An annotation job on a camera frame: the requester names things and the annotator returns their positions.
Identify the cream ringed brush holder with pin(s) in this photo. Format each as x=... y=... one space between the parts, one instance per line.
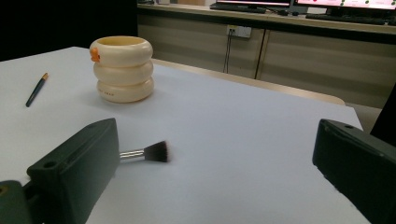
x=124 y=77

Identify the thin black gold brush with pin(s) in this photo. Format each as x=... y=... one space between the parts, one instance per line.
x=36 y=90

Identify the black curtain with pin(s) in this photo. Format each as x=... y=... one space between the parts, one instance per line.
x=387 y=118
x=62 y=25

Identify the black bristle makeup brush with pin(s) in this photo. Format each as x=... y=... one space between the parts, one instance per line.
x=155 y=151

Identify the wooden table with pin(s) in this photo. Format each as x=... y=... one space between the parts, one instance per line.
x=280 y=88

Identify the white wall socket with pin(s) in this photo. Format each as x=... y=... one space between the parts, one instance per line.
x=241 y=31

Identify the black computer mouse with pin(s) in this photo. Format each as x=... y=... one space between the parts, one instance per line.
x=282 y=12

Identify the long beige desk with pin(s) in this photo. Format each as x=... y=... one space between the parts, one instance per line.
x=327 y=59

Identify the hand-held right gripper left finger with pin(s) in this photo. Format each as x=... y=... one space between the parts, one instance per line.
x=77 y=168

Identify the white table mat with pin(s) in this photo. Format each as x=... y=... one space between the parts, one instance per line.
x=218 y=130

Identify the black computer monitor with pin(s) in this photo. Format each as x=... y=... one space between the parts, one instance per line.
x=249 y=2
x=348 y=3

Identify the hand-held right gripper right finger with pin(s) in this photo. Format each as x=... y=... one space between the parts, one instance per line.
x=361 y=168

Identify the black keyboard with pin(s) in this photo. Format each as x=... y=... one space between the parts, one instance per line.
x=345 y=19
x=239 y=8

